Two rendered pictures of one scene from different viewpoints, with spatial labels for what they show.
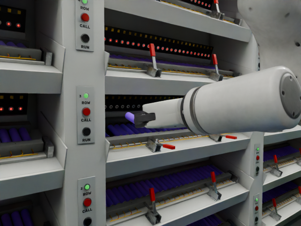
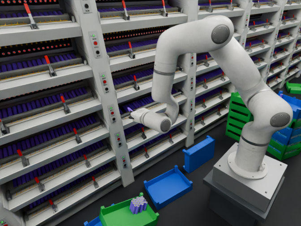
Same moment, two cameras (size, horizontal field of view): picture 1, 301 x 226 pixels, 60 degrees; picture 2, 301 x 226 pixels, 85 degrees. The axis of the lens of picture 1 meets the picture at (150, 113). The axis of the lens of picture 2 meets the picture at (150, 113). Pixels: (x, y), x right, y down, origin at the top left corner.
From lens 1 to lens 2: 55 cm
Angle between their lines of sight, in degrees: 26
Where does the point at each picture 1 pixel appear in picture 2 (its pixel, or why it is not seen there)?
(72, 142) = (109, 123)
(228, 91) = (150, 121)
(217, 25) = not seen: hidden behind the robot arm
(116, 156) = (126, 122)
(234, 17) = not seen: hidden behind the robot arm
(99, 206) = (123, 139)
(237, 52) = (181, 56)
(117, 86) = (122, 99)
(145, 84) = (133, 94)
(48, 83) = (97, 108)
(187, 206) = not seen: hidden behind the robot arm
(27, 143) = (95, 123)
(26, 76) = (90, 109)
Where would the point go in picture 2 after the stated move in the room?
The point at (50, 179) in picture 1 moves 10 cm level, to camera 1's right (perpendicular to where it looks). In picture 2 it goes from (105, 135) to (121, 134)
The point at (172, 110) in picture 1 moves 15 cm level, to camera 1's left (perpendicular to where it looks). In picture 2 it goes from (138, 119) to (111, 121)
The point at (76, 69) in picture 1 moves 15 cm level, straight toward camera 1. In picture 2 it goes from (105, 100) to (105, 111)
